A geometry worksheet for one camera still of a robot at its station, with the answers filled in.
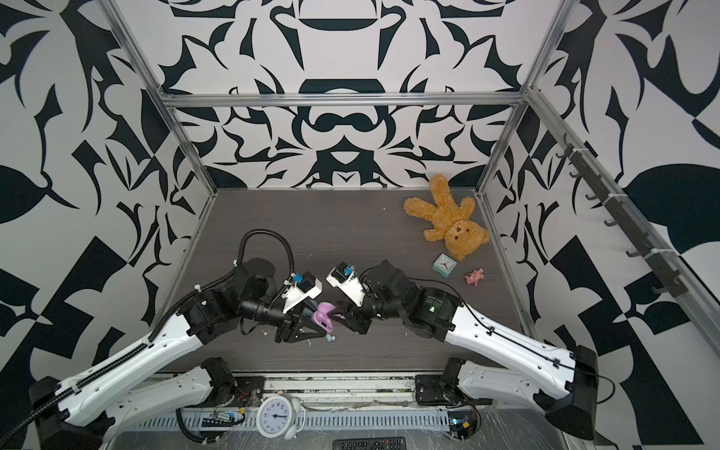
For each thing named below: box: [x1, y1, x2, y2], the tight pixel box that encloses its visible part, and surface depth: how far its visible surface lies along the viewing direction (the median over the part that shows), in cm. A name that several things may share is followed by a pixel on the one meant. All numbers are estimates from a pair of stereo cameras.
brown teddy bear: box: [403, 174, 491, 261], surface depth 104 cm
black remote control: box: [332, 436, 407, 450], surface depth 68 cm
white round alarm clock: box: [253, 394, 306, 441], surface depth 70 cm
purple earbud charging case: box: [312, 301, 336, 333], surface depth 64 cm
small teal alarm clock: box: [432, 252, 458, 279], surface depth 98 cm
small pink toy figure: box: [464, 268, 484, 287], surface depth 96 cm
